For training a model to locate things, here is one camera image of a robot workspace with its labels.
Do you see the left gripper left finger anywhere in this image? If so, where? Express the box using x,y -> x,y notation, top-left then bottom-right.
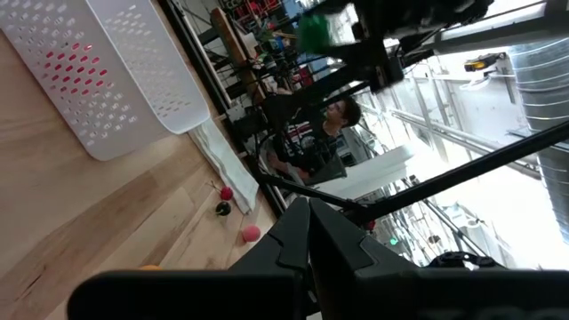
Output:
228,197 -> 311,273

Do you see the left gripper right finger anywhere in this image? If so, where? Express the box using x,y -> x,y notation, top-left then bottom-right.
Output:
309,198 -> 419,320

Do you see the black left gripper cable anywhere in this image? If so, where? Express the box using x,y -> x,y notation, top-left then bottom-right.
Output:
429,251 -> 503,270

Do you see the silver ceiling ventilation duct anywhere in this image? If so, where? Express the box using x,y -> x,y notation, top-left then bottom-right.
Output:
509,37 -> 569,245

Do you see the white perforated plastic basket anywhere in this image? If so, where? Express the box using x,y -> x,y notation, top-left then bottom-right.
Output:
0,0 -> 211,162

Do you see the wooden table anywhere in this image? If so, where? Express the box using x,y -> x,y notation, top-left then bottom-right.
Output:
211,7 -> 261,103

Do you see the red toy cherry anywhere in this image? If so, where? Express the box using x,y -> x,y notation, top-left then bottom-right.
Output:
207,180 -> 235,202

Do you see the black aluminium extrusion frame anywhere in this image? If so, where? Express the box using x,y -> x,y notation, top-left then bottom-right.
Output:
157,0 -> 569,223

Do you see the pink toy peach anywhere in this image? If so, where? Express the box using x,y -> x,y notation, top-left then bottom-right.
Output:
241,224 -> 262,244

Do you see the white desk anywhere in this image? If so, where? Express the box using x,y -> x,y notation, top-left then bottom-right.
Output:
310,141 -> 417,201

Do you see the yellow black ceiling device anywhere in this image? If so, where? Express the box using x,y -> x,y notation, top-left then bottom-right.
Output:
463,52 -> 508,73

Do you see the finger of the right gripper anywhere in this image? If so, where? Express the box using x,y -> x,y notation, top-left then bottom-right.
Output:
305,0 -> 357,17
323,42 -> 371,61

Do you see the person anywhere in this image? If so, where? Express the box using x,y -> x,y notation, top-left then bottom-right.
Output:
266,95 -> 364,183

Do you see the white folded towel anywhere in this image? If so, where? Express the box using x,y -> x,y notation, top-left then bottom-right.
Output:
188,117 -> 260,215

